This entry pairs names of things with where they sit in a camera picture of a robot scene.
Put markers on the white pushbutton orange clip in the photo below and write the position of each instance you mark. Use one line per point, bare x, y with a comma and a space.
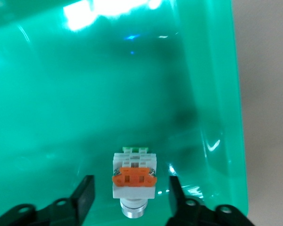
133, 179

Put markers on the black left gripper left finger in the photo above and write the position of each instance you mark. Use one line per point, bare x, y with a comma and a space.
61, 212

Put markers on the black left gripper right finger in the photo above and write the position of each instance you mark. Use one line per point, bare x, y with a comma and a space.
202, 214

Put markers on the green plastic tray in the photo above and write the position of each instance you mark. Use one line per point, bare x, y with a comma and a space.
85, 94

